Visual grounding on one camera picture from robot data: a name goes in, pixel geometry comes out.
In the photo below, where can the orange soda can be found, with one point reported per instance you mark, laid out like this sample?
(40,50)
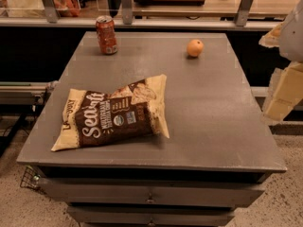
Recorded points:
(105,27)

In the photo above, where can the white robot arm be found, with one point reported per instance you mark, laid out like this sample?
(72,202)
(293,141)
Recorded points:
(288,38)

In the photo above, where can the grey side rail left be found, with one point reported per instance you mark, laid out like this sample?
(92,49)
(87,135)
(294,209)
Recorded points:
(26,93)

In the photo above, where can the grey drawer cabinet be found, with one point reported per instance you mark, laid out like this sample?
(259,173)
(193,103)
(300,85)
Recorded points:
(149,137)

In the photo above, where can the brown chip bag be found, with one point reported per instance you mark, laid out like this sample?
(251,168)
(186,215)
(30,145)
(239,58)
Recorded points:
(93,119)

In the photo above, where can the upper grey drawer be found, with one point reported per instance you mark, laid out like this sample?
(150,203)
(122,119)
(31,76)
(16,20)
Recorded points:
(204,194)

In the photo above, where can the wire basket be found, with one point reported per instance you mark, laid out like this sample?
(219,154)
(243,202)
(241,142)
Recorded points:
(30,180)

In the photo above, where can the orange snack bag background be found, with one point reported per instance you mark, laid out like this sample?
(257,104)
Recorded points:
(67,8)

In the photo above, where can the lower grey drawer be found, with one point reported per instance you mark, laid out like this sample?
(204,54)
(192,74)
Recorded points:
(150,217)

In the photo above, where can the orange fruit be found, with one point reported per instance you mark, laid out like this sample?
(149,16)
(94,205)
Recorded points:
(195,48)

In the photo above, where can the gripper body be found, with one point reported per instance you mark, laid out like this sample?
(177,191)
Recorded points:
(293,37)

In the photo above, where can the metal railing shelf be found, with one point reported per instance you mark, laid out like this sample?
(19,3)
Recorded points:
(213,15)

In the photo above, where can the grey drawer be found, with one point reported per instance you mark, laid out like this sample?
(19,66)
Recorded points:
(204,194)
(150,217)

